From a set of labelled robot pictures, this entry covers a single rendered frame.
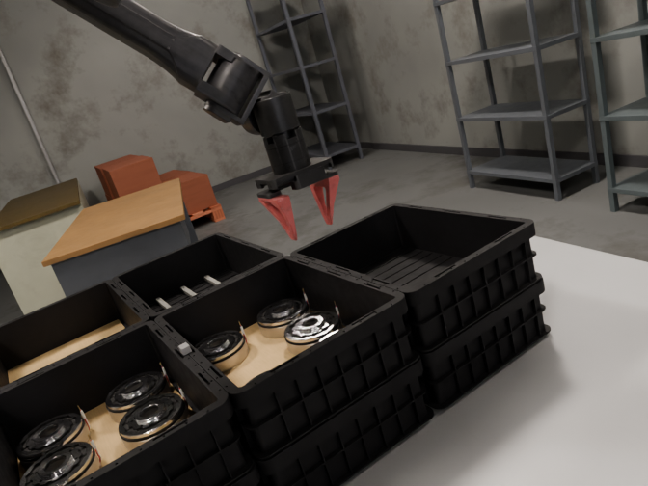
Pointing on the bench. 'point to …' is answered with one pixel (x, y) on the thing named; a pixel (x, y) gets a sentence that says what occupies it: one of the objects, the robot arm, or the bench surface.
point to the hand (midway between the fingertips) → (310, 227)
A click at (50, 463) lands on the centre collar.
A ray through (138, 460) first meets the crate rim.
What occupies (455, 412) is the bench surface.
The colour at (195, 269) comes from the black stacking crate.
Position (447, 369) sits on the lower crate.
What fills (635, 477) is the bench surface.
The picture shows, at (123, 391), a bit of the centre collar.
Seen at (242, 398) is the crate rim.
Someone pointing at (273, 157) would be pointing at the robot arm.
